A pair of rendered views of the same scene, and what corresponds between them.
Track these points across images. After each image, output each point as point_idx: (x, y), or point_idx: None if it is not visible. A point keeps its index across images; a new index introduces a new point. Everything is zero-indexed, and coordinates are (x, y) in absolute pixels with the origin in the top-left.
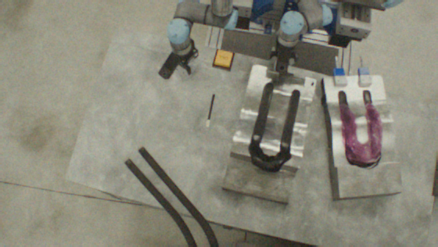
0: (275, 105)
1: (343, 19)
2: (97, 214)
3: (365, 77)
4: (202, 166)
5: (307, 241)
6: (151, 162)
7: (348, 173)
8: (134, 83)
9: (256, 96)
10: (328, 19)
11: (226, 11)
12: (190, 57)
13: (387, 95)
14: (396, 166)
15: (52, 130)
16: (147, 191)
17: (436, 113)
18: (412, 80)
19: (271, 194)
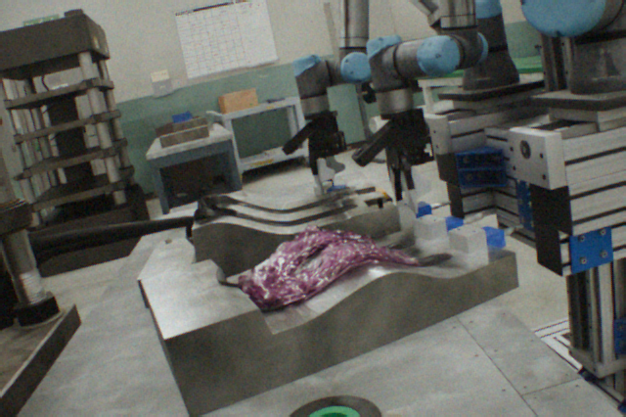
0: (313, 209)
1: (518, 127)
2: None
3: (468, 228)
4: None
5: (70, 346)
6: (185, 215)
7: (199, 270)
8: (293, 196)
9: (316, 199)
10: (427, 47)
11: (343, 36)
12: (320, 137)
13: (495, 310)
14: (244, 306)
15: None
16: (153, 241)
17: (565, 404)
18: None
19: (153, 265)
